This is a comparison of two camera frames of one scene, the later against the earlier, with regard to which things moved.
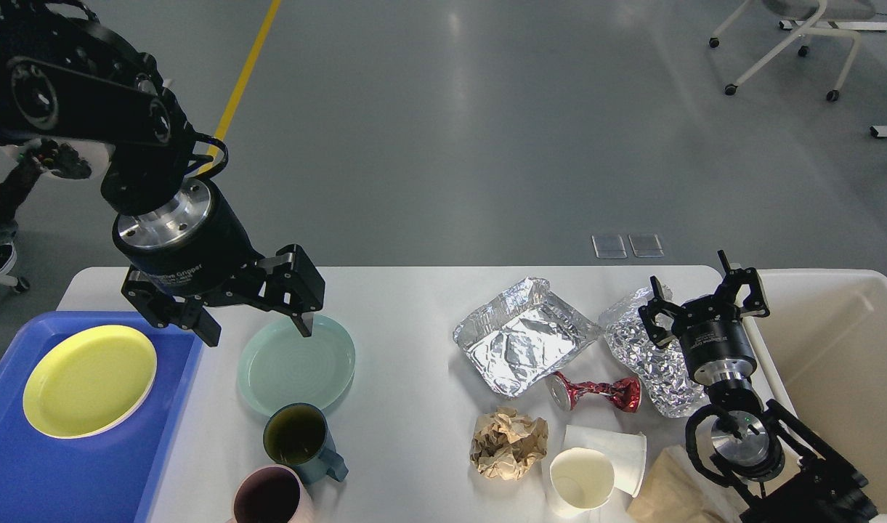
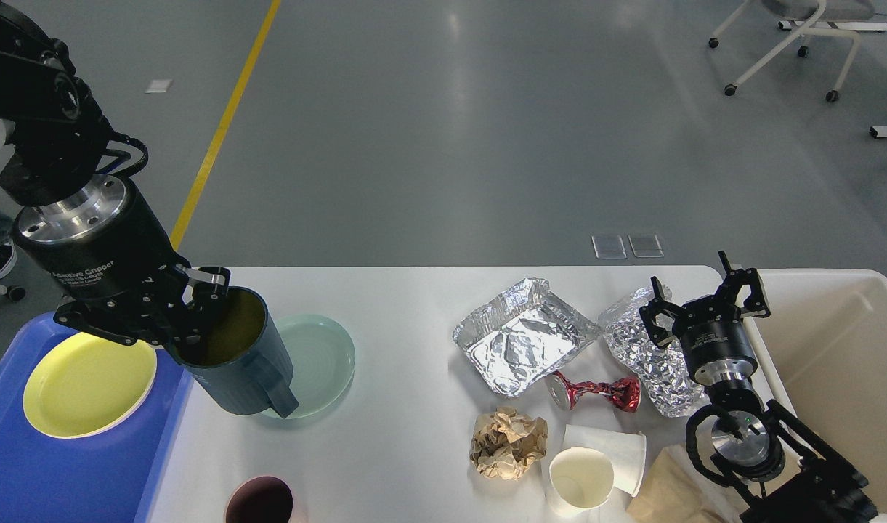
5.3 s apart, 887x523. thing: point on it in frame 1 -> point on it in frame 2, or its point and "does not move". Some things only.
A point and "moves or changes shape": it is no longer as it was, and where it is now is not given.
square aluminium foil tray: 524,335 does not move
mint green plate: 278,366 does not move
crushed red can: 625,392 does not move
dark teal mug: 298,435 -> 239,357
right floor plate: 646,245 does not move
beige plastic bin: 834,351 does not move
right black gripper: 710,330 does not move
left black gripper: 195,247 -> 99,245
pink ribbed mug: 271,493 moves or changes shape
